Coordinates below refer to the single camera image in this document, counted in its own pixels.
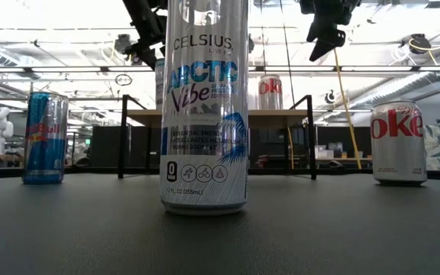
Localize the round hanging ring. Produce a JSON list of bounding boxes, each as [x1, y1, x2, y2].
[[114, 73, 134, 87]]

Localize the black power cable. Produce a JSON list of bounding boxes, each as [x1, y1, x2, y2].
[[279, 0, 297, 107]]

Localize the long ceiling light strip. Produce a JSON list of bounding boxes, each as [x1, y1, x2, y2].
[[0, 65, 440, 73]]

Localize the blue silver Red Bull can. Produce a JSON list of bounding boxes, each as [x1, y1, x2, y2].
[[21, 91, 70, 186]]

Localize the silver Diet Coke can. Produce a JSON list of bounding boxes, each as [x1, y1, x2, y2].
[[370, 99, 429, 187], [258, 74, 284, 111]]

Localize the dark grey can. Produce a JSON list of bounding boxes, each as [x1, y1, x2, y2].
[[154, 57, 166, 112]]

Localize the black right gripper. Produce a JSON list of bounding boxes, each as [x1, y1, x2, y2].
[[299, 0, 362, 63]]

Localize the black table mat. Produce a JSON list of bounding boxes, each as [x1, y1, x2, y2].
[[0, 173, 440, 275]]

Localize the ceiling cable reel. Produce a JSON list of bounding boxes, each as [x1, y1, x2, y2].
[[113, 33, 134, 54], [398, 32, 440, 68]]

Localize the white storage box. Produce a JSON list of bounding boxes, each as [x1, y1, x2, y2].
[[315, 147, 336, 160]]

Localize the wooden shelf black metal frame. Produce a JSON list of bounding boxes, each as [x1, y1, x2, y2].
[[118, 94, 318, 181]]

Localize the black partition wall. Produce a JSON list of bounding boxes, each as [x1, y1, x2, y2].
[[89, 125, 162, 170]]

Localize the long yellow cable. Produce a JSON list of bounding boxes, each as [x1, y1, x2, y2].
[[332, 47, 363, 170]]

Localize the white silver Celsius can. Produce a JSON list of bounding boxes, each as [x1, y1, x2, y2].
[[159, 0, 250, 217]]

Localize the short yellow cable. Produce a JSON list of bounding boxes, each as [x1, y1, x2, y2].
[[286, 126, 296, 170]]

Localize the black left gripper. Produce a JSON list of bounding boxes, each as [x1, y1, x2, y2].
[[122, 0, 167, 71]]

